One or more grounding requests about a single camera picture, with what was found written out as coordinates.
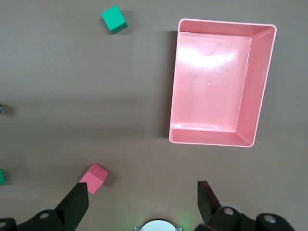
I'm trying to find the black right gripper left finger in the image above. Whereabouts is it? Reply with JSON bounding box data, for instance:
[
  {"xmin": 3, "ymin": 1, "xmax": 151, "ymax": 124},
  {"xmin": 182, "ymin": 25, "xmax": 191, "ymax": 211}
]
[{"xmin": 0, "ymin": 181, "xmax": 89, "ymax": 231}]

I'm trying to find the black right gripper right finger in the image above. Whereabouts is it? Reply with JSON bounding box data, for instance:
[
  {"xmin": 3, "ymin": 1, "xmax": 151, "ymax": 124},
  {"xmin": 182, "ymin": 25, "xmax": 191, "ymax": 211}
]
[{"xmin": 194, "ymin": 180, "xmax": 296, "ymax": 231}]

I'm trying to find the pink foam cube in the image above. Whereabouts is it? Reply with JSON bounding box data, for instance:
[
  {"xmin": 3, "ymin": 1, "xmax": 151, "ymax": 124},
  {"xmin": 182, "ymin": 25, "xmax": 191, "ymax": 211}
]
[{"xmin": 79, "ymin": 163, "xmax": 108, "ymax": 194}]

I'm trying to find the brown table cover sheet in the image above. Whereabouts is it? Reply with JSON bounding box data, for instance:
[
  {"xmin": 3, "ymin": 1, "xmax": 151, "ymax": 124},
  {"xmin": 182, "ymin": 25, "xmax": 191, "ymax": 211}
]
[{"xmin": 0, "ymin": 0, "xmax": 308, "ymax": 231}]

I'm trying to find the pink plastic tray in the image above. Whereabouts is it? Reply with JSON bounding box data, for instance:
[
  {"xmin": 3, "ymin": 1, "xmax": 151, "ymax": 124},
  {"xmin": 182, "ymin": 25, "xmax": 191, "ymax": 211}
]
[{"xmin": 168, "ymin": 18, "xmax": 277, "ymax": 148}]

